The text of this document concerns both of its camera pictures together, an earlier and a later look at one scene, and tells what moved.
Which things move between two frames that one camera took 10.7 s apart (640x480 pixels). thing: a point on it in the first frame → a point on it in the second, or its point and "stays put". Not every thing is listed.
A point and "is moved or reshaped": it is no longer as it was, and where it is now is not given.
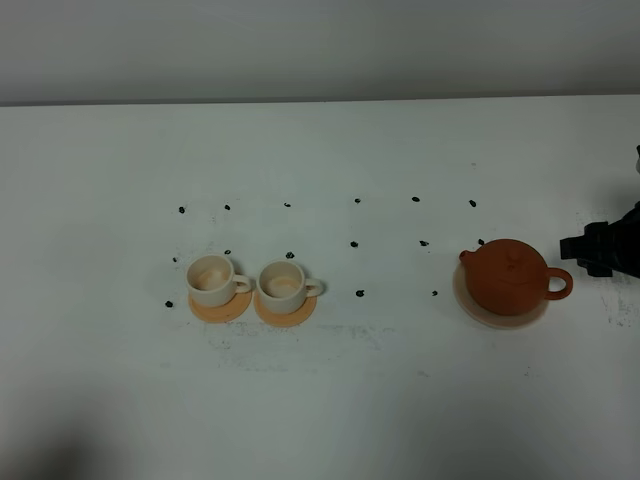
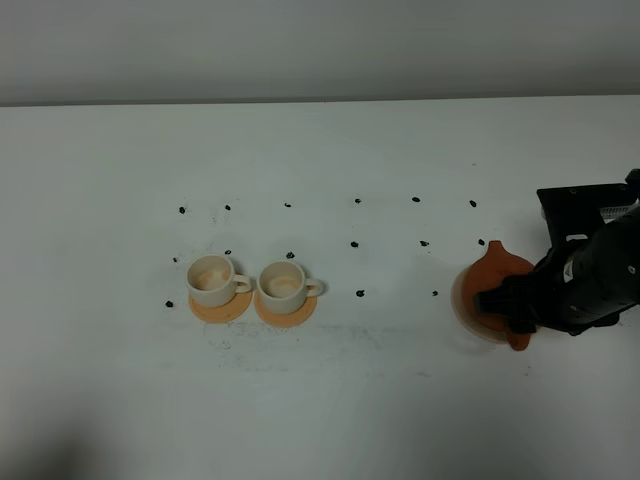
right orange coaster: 288,319 stays put
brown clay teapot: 511,277 is moved or reshaped
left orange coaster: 223,313 stays put
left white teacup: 211,281 stays put
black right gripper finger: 593,250 → 515,299
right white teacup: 283,287 stays put
